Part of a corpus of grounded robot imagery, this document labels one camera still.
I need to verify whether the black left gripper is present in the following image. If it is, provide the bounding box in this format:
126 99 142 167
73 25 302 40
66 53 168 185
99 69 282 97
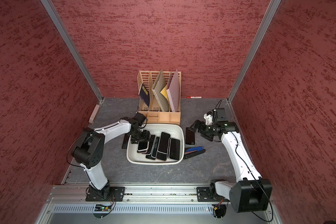
130 128 151 143

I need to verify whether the black phone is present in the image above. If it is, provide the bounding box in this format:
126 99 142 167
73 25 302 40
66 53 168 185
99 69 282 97
121 133 130 149

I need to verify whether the white case phone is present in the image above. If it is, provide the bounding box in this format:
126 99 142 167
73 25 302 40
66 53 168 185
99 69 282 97
185 127 196 146
168 138 180 161
156 132 171 161

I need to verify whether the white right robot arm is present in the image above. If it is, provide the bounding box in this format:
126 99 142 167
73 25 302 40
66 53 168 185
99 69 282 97
196 122 273 213

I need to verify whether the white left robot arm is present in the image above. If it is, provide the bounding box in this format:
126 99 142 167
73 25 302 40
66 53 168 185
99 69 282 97
71 113 150 193

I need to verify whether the white plastic storage tray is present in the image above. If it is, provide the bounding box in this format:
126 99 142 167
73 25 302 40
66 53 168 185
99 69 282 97
127 124 185 165

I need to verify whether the beige plastic file organizer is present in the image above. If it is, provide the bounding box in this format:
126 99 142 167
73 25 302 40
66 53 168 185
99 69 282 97
137 71 182 125

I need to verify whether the dark blue booklet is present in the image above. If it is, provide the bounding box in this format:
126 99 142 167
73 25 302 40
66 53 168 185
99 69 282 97
139 84 150 107

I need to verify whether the yellow paper sheet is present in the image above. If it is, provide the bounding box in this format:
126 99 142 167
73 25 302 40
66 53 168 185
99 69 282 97
160 86 169 101

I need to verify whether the pink grey folder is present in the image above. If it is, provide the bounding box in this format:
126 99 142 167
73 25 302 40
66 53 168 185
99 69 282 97
166 69 180 112

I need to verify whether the grey cardboard folder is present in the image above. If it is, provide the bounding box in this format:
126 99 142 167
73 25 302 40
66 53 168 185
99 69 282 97
152 70 170 112

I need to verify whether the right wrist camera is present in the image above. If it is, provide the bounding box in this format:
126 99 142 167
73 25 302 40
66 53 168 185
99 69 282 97
203 108 229 125

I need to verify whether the beige block at wall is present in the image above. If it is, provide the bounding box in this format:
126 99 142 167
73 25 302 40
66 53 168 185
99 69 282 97
89 104 100 124

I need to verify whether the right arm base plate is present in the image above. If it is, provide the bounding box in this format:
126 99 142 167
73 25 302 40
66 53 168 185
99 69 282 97
197 187 229 203

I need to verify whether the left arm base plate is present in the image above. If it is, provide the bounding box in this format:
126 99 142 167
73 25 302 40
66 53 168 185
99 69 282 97
85 186 126 202

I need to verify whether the aluminium front rail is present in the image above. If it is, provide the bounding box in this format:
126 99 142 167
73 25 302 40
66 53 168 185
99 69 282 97
36 183 282 224

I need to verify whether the aluminium right corner post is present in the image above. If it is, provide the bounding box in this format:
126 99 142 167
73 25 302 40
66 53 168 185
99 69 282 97
227 0 281 104

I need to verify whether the aluminium corner post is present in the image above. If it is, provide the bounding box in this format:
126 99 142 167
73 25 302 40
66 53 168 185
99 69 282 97
227 0 281 104
41 0 104 104

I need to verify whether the aluminium left corner post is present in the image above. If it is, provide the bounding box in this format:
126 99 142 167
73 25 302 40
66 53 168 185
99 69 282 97
41 0 104 104

